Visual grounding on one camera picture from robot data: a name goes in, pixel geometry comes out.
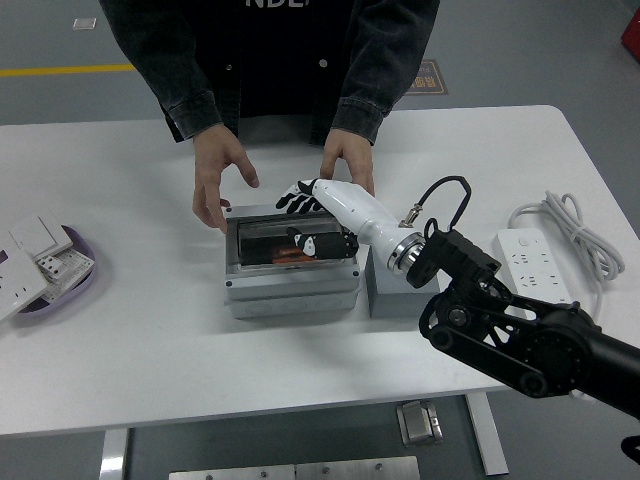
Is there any person's right hand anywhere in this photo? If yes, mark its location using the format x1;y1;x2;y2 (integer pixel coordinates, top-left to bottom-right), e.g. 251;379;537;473
191;130;262;236

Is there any person's left hand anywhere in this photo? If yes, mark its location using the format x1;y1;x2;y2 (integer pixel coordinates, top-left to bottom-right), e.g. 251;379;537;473
319;129;377;199

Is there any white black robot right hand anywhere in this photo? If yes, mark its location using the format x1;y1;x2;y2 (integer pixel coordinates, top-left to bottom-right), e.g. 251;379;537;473
275;177;420;267

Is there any grey box with clear lid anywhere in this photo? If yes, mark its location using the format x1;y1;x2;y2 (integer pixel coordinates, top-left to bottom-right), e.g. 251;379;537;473
222;201;362;322

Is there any grey cube block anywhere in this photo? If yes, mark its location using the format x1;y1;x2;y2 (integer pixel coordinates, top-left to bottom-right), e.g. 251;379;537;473
364;243;443;320

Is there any dark floor sign orange text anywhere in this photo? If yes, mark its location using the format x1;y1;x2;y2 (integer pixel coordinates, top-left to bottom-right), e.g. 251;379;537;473
403;59;450;97

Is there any person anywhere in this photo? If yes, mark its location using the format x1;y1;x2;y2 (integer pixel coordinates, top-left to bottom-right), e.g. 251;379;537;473
98;0;442;147

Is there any purple tray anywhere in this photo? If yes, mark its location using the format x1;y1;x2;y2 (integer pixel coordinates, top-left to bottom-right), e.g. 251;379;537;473
0;224;98;327

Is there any yellow floor tape line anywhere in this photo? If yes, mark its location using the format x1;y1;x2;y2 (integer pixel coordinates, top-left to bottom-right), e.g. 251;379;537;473
0;62;137;79

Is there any white power strip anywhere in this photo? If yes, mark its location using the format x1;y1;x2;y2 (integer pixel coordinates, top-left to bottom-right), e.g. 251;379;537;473
490;227;577;304

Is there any small white socket module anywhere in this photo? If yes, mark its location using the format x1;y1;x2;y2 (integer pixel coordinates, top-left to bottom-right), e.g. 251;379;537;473
33;251;69;285

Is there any large white socket panel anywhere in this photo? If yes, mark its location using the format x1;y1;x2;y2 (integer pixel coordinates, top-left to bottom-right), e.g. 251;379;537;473
0;247;52;324

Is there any white table leg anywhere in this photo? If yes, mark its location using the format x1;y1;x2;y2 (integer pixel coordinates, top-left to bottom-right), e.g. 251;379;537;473
97;428;131;480
464;392;511;477

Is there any red object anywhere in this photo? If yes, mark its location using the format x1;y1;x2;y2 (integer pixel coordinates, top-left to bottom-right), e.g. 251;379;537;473
619;8;640;54

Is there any white blank switch panel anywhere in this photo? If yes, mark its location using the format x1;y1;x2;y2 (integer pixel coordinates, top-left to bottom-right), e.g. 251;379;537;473
8;214;76;262

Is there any white power strip cord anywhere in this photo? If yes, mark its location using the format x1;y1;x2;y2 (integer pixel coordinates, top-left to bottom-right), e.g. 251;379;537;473
506;189;627;321

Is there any steel base plate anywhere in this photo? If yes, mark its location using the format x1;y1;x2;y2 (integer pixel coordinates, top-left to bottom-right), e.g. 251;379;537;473
168;455;422;480

